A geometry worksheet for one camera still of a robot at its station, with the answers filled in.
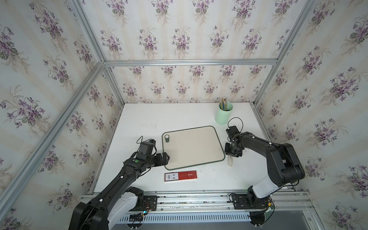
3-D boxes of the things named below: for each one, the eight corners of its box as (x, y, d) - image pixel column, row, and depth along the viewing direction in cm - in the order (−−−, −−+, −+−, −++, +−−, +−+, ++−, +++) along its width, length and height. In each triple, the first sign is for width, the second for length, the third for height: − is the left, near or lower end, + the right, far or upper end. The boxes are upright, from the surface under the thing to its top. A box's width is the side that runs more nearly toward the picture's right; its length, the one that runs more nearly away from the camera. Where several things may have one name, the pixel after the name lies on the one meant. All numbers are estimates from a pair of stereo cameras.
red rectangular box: (164, 181, 82) (164, 180, 80) (164, 174, 85) (164, 172, 83) (197, 179, 83) (197, 178, 82) (196, 171, 86) (196, 170, 84)
